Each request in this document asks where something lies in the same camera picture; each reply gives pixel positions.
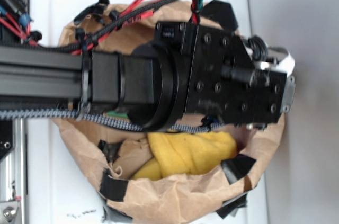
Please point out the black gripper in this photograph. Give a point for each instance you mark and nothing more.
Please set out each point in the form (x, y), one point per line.
(235, 80)

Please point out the brown paper bag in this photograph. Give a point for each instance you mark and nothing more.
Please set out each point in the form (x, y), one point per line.
(110, 157)

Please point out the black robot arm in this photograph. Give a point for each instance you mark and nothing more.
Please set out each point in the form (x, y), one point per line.
(146, 85)

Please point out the green rectangular block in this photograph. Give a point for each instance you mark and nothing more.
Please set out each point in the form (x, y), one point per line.
(116, 115)

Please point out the yellow sponge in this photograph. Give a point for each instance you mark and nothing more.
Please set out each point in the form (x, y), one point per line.
(150, 170)

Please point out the aluminium frame rail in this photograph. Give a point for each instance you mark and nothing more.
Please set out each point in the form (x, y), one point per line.
(14, 178)

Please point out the white plastic bin lid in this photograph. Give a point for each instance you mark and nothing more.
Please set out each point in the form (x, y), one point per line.
(58, 191)

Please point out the yellow microfiber cloth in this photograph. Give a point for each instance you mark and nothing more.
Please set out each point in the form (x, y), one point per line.
(193, 154)

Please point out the black mounting plate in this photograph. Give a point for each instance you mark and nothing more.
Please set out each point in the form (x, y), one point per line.
(6, 138)

